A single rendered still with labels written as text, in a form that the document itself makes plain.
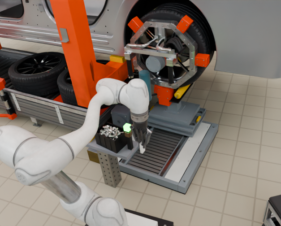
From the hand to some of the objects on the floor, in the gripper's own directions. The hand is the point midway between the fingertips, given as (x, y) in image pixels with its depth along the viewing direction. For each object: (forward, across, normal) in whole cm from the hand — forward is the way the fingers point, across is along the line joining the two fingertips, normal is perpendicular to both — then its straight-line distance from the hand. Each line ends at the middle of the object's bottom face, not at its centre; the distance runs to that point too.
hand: (142, 147), depth 160 cm
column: (+78, -46, +21) cm, 93 cm away
